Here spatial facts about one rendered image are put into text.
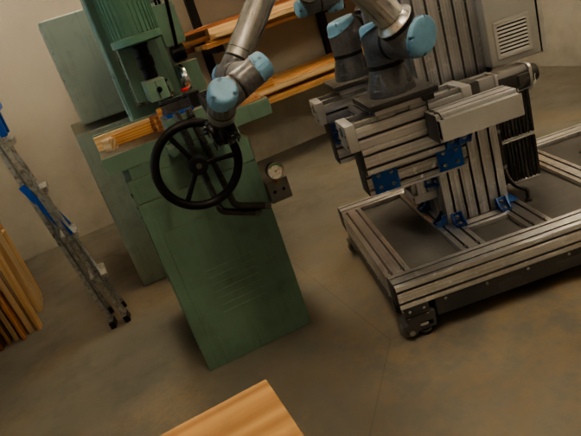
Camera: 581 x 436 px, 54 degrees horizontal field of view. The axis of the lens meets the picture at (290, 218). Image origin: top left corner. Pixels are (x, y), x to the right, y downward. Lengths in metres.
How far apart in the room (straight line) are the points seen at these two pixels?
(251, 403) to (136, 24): 1.30
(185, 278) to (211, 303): 0.14
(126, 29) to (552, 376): 1.68
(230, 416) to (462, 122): 1.11
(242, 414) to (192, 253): 1.01
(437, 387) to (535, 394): 0.28
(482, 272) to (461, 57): 0.75
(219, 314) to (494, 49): 1.35
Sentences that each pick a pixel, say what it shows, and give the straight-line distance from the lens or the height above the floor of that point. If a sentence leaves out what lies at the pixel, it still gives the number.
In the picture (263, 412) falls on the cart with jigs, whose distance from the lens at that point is 1.12.
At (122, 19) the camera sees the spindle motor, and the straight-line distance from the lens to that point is 2.01.
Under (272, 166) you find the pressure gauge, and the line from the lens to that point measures 1.98.
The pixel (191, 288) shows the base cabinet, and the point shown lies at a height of 0.35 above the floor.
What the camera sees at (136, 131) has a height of 0.92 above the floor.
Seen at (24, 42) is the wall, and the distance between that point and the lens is 4.42.
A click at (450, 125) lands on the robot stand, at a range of 1.79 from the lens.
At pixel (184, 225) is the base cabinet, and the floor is 0.59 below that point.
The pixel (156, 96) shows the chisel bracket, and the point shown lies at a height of 1.02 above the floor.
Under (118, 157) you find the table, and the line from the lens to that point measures 1.94.
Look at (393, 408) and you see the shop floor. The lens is 1.82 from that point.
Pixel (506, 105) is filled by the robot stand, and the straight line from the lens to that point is 1.85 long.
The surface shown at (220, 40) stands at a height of 1.03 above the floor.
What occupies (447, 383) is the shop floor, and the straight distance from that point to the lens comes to 1.87.
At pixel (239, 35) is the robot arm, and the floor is 1.14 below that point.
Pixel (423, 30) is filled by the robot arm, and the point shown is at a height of 1.00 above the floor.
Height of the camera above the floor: 1.22
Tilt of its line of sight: 21 degrees down
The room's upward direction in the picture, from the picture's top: 18 degrees counter-clockwise
